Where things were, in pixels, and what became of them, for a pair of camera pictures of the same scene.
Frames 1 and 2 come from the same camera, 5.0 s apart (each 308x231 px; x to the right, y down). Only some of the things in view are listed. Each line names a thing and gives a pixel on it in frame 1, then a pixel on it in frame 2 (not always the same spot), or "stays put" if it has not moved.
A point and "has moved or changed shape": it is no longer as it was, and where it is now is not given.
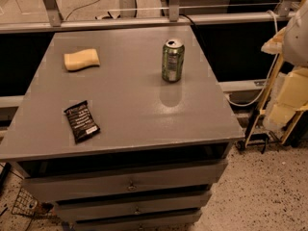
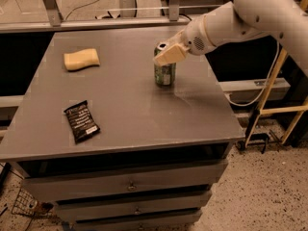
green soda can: [173, 60] has moved or changed shape
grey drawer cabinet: [161, 147] stays put
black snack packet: [82, 121] stays put
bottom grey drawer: [171, 222] stays put
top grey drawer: [67, 185] stays put
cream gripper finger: [275, 45] to [194, 38]
